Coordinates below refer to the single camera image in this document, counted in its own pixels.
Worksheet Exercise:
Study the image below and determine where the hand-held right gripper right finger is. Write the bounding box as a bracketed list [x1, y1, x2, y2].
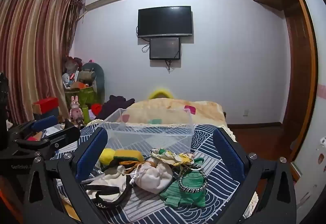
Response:
[213, 127, 297, 224]

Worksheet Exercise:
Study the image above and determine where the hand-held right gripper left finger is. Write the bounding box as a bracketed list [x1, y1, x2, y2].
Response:
[23, 127, 109, 224]

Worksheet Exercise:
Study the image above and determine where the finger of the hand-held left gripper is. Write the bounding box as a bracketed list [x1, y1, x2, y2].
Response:
[15, 119, 81, 158]
[15, 115, 59, 141]

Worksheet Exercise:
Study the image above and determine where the white cloth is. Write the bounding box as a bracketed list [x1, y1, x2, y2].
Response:
[85, 165, 128, 195]

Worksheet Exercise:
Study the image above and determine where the yellow green sponge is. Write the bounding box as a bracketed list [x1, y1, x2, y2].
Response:
[113, 149, 144, 164]

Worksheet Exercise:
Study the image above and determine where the black strap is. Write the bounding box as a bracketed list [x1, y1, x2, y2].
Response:
[85, 180, 134, 208]

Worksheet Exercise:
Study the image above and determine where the black white beaded cord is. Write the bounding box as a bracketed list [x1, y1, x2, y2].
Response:
[178, 166, 208, 192]

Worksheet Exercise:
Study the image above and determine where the floral fabric scrunchie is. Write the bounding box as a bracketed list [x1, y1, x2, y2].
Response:
[150, 148, 195, 167]

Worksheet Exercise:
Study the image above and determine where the green knitted cloth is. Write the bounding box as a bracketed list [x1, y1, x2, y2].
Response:
[160, 156, 208, 208]

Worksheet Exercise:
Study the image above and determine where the clear plastic storage box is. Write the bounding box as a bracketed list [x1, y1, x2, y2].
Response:
[98, 108, 195, 157]

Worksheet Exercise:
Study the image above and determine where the white drawstring pouch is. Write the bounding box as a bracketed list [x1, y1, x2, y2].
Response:
[130, 161, 174, 194]

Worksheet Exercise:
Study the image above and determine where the red box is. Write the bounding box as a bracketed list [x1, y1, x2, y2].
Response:
[33, 97, 60, 115]

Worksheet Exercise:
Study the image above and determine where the pink bunny figure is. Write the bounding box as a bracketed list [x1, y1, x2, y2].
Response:
[69, 96, 85, 127]

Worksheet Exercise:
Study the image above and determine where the green bottle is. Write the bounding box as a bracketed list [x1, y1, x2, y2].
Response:
[82, 105, 90, 124]

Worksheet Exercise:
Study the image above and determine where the orange patterned ribbon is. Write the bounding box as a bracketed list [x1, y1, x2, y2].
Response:
[119, 161, 143, 170]

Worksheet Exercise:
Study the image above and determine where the green shopping bag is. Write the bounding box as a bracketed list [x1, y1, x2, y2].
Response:
[65, 86, 99, 106]

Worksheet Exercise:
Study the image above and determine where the blue wave-patterned blanket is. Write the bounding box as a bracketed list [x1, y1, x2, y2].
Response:
[55, 123, 258, 224]

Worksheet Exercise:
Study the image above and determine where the beige patchwork quilt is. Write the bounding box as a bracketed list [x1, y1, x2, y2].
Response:
[126, 99, 227, 131]

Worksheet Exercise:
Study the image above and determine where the dark purple cloth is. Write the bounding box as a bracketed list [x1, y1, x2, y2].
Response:
[98, 95, 135, 120]

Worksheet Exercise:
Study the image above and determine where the pile of plush toys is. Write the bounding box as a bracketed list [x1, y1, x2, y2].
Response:
[62, 56, 85, 90]

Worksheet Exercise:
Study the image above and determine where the striped brown curtain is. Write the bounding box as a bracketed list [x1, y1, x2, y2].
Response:
[0, 0, 82, 126]

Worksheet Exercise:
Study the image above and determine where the white door with stickers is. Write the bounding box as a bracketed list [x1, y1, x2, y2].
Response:
[290, 0, 326, 224]

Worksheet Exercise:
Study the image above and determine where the yellow fuzzy cushion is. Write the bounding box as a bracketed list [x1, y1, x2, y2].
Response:
[148, 86, 175, 100]

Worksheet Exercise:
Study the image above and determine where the wooden wardrobe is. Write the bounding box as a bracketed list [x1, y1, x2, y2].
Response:
[246, 0, 319, 164]

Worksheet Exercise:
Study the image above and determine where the small black wall monitor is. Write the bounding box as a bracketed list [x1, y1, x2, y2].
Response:
[149, 37, 181, 60]

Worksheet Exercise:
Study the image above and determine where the large black wall television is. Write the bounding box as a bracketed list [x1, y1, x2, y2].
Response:
[138, 6, 193, 38]

